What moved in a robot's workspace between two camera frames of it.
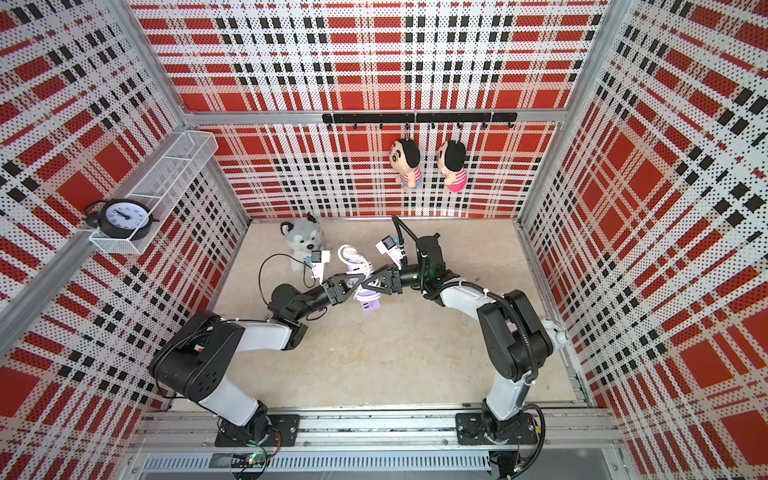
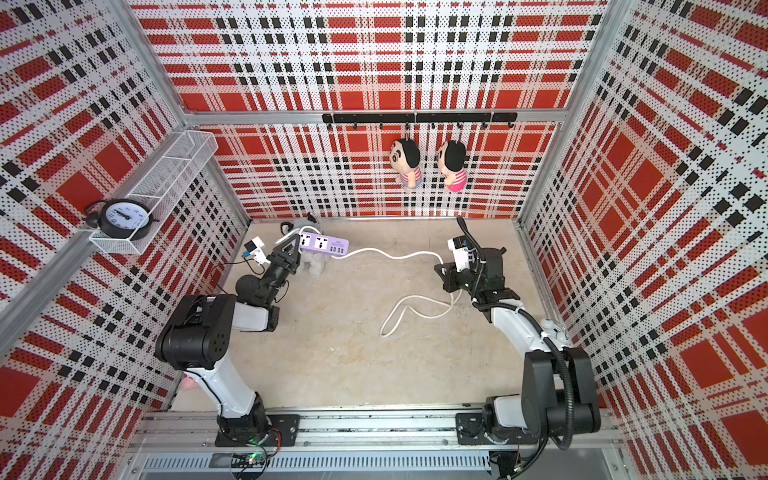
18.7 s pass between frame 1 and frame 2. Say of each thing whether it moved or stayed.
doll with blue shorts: stayed
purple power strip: moved
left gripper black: moved
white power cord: moved
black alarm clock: stayed
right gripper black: moved
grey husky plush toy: stayed
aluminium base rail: stayed
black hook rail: stayed
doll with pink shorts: stayed
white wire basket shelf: stayed
